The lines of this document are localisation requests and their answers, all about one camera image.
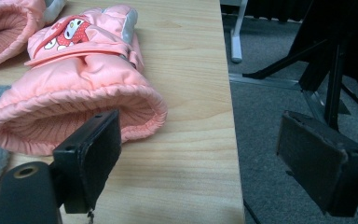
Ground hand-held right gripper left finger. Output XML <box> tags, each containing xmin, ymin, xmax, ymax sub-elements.
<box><xmin>52</xmin><ymin>108</ymin><xmax>122</xmax><ymax>215</ymax></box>

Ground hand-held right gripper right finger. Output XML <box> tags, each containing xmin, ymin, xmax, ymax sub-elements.
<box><xmin>275</xmin><ymin>110</ymin><xmax>358</xmax><ymax>218</ymax></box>

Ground pink padded glove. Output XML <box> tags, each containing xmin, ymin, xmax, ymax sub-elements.
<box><xmin>0</xmin><ymin>0</ymin><xmax>67</xmax><ymax>73</ymax></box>
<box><xmin>0</xmin><ymin>4</ymin><xmax>169</xmax><ymax>157</ymax></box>

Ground black tripod stand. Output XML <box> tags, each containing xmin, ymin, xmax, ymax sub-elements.
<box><xmin>241</xmin><ymin>0</ymin><xmax>358</xmax><ymax>132</ymax></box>

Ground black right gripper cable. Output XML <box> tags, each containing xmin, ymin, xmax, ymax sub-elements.
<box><xmin>242</xmin><ymin>198</ymin><xmax>263</xmax><ymax>224</ymax></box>

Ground metal floor rail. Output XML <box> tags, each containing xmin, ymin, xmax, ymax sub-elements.
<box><xmin>228</xmin><ymin>73</ymin><xmax>327</xmax><ymax>123</ymax></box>

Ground white metal stand frame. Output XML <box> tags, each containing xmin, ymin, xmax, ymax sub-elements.
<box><xmin>219</xmin><ymin>0</ymin><xmax>250</xmax><ymax>64</ymax></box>

